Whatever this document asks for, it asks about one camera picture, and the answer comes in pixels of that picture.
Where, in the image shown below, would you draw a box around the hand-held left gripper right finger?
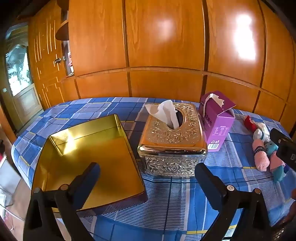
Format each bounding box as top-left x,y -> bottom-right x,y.
195,163 -> 273,241

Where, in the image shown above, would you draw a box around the pink fluffy towel roll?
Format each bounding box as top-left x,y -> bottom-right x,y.
252,139 -> 270,172

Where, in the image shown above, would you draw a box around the blue plush toy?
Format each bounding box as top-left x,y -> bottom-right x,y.
264,140 -> 289,182

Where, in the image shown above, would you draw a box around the red knitted sock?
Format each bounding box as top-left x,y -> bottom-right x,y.
243,115 -> 258,131

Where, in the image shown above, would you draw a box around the wooden panel door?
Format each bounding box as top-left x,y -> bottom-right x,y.
28,14 -> 70,109

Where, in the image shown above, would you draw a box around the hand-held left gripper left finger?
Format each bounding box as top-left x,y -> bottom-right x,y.
23,162 -> 101,241

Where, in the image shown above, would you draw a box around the white flat board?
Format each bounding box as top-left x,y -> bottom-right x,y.
0,160 -> 21,193

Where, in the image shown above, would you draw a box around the pink cloth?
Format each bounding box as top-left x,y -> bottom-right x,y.
269,153 -> 286,172

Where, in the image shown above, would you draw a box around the purple carton box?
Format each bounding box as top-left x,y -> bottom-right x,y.
199,91 -> 236,152

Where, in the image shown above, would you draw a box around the blue plaid bed sheet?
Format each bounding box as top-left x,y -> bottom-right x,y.
11,97 -> 296,241

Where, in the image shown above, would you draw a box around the wooden corner shelf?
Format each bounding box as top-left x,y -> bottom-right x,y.
55,20 -> 69,41

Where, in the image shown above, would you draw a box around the pink artificial flowers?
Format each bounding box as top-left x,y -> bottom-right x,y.
68,52 -> 74,76

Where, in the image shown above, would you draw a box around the white facial tissue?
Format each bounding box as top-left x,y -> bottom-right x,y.
145,100 -> 179,129

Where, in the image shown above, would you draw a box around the white knit towel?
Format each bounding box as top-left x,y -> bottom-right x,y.
253,122 -> 271,142

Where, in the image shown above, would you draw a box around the glass pane door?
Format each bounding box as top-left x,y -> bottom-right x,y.
0,25 -> 43,132

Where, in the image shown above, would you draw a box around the ornate silver tissue box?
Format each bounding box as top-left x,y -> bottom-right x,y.
137,103 -> 208,178

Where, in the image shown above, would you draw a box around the wooden wardrobe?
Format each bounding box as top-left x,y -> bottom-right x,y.
61,0 -> 296,130

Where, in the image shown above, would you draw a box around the gold metal tray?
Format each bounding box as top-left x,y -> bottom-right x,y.
31,114 -> 146,217

